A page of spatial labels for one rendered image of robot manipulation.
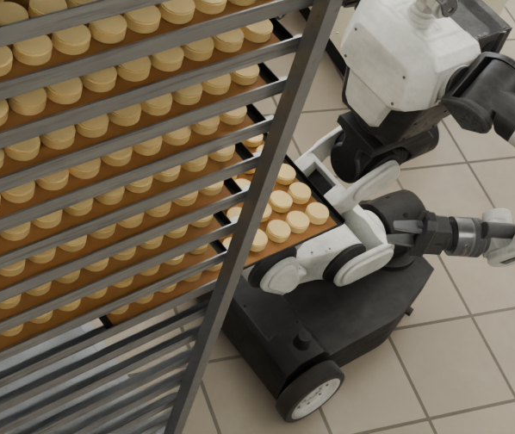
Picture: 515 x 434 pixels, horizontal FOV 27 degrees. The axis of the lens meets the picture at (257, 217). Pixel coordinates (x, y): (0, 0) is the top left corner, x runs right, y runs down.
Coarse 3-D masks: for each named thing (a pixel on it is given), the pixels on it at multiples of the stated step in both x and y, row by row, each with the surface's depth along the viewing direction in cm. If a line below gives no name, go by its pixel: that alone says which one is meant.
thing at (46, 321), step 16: (192, 256) 206; (208, 256) 207; (144, 272) 200; (160, 272) 202; (176, 272) 203; (112, 288) 197; (128, 288) 198; (80, 304) 193; (96, 304) 194; (32, 320) 188; (48, 320) 189; (64, 320) 190; (0, 336) 185; (16, 336) 186; (32, 336) 186
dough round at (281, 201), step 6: (276, 192) 232; (282, 192) 233; (270, 198) 231; (276, 198) 231; (282, 198) 232; (288, 198) 232; (270, 204) 231; (276, 204) 230; (282, 204) 230; (288, 204) 231; (276, 210) 231; (282, 210) 231; (288, 210) 232
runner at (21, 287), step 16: (240, 192) 192; (208, 208) 189; (224, 208) 192; (176, 224) 185; (128, 240) 179; (144, 240) 183; (96, 256) 177; (48, 272) 171; (64, 272) 174; (16, 288) 169; (32, 288) 172
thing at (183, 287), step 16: (240, 176) 236; (304, 208) 234; (336, 224) 233; (288, 240) 227; (256, 256) 222; (208, 272) 216; (176, 288) 212; (192, 288) 213; (144, 304) 207; (160, 304) 208; (112, 320) 203
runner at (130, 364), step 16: (176, 336) 227; (192, 336) 225; (144, 352) 222; (160, 352) 221; (112, 368) 218; (128, 368) 217; (80, 384) 214; (96, 384) 213; (48, 400) 210; (64, 400) 209; (16, 416) 206; (32, 416) 206; (0, 432) 202
